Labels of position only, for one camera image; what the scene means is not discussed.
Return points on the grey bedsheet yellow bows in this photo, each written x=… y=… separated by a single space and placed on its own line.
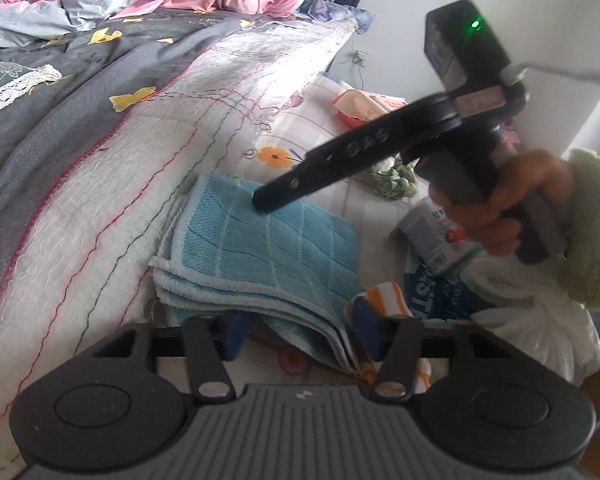
x=48 y=129

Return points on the orange striped rolled towel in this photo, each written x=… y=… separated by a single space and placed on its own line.
x=370 y=316

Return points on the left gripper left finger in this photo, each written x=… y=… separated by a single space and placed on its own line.
x=209 y=342

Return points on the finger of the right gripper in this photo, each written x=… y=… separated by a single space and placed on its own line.
x=416 y=124

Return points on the teal printed bag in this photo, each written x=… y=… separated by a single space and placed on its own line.
x=431 y=296

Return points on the blue towels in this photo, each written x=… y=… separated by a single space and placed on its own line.
x=296 y=269

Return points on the red wet wipes pack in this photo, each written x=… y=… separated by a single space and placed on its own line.
x=357 y=108

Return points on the blue purple clothes pile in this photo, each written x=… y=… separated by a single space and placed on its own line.
x=332 y=11

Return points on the white tied plastic bag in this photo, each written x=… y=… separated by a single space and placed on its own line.
x=531 y=311

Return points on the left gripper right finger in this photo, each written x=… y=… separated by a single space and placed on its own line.
x=396 y=378

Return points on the person right hand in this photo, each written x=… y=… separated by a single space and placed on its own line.
x=535 y=170

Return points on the green white scrunchie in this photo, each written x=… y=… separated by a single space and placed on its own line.
x=395 y=179

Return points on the green fuzzy sleeve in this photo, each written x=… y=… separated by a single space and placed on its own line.
x=582 y=265

